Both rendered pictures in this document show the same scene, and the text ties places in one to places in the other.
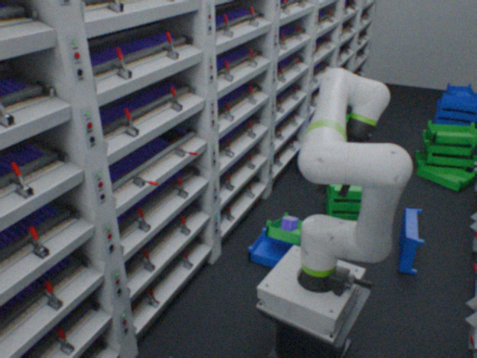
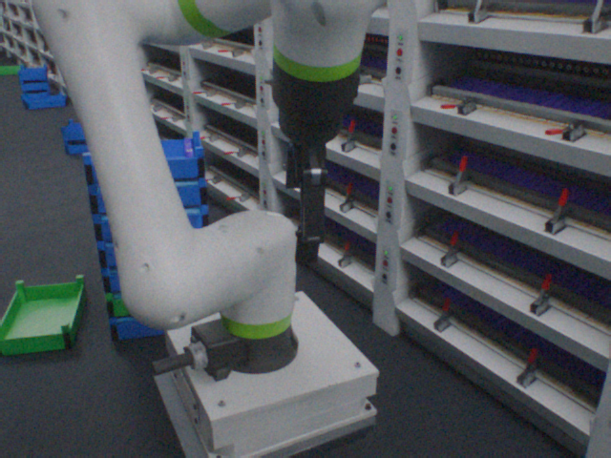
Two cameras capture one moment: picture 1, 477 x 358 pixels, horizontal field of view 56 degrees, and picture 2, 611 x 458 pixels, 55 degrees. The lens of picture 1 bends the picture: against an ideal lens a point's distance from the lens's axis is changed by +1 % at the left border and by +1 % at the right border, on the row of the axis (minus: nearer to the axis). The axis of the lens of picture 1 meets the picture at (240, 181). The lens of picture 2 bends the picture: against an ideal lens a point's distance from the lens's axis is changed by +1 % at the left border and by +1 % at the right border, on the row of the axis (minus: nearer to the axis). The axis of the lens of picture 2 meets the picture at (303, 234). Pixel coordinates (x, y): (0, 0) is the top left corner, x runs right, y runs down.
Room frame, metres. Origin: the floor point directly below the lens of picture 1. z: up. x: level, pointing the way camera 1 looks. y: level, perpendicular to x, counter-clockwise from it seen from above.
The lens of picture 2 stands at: (1.73, -0.97, 0.99)
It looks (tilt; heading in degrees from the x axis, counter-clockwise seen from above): 24 degrees down; 121
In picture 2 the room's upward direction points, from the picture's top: straight up
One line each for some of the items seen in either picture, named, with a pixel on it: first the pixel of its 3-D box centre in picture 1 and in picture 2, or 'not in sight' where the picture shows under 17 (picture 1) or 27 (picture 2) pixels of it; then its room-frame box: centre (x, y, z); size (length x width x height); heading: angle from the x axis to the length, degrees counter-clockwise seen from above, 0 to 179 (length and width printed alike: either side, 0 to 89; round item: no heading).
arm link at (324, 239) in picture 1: (323, 244); (250, 271); (1.22, -0.29, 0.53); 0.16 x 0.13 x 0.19; 75
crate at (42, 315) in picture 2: not in sight; (43, 312); (0.28, -0.07, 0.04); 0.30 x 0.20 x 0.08; 132
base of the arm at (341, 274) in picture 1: (333, 277); (226, 342); (1.19, -0.33, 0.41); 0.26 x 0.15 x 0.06; 62
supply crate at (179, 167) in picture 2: not in sight; (146, 156); (0.56, 0.14, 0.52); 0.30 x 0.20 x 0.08; 43
